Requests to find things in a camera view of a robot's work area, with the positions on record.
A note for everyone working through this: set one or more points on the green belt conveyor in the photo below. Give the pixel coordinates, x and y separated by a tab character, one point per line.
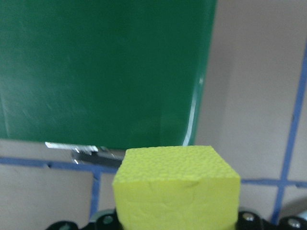
96	72

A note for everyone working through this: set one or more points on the yellow foam block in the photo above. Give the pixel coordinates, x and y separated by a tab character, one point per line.
175	191

